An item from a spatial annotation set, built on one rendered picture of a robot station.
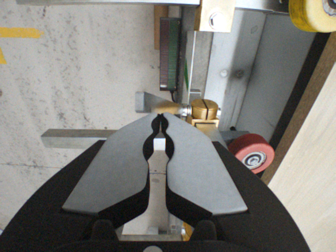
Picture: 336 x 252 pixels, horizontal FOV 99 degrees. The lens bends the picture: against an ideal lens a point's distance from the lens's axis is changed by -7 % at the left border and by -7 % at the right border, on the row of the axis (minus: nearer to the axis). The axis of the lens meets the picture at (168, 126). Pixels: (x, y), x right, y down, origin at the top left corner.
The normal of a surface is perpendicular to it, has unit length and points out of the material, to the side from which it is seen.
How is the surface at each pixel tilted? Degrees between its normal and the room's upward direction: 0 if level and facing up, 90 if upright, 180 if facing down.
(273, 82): 90
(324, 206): 0
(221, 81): 0
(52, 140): 0
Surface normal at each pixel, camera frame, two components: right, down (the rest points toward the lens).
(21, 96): 0.02, 0.53
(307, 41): -1.00, -0.01
